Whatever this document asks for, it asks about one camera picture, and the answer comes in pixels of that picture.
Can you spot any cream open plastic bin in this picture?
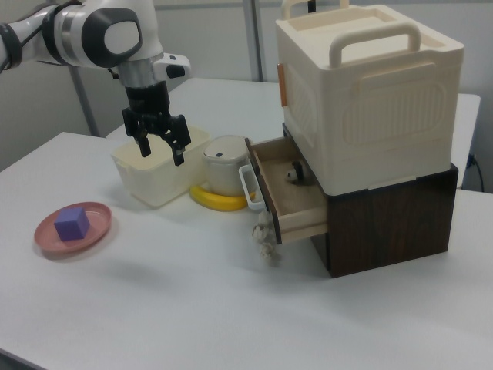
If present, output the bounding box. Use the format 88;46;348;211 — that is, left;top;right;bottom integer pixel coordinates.
110;125;212;210

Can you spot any grey metal frame post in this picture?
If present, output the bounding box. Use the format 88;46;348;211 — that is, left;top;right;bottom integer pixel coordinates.
71;65;107;138

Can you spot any thin dark wall cable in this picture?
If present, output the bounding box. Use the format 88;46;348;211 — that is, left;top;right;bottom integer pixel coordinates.
468;153;485;192

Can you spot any pink plate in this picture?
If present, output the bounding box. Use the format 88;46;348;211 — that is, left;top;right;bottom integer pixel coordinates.
33;200;113;255

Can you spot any purple cube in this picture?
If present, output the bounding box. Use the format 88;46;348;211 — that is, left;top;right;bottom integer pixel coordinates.
53;207;90;243

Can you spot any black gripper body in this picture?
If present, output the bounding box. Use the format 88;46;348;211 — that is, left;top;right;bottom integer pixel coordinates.
123;82;173;136

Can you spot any small panda figurine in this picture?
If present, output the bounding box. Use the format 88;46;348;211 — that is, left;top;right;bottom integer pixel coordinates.
284;161;309;185

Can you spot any dark wood drawer cabinet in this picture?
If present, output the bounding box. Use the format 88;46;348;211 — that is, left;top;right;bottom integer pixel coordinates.
282;123;459;278

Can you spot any yellow toy banana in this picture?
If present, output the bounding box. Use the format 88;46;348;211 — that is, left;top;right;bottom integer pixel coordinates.
189;184;256;212

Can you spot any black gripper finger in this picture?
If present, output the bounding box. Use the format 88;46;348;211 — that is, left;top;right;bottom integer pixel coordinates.
159;114;193;167
122;108;153;158

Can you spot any white lidded canister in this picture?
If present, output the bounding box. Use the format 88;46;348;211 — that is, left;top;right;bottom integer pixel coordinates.
201;134;253;197

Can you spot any white microwave oven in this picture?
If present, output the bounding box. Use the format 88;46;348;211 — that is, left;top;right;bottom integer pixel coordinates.
274;0;465;196

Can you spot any wooden drawer with white handle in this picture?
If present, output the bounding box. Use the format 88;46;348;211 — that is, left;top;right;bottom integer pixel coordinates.
238;136;330;246

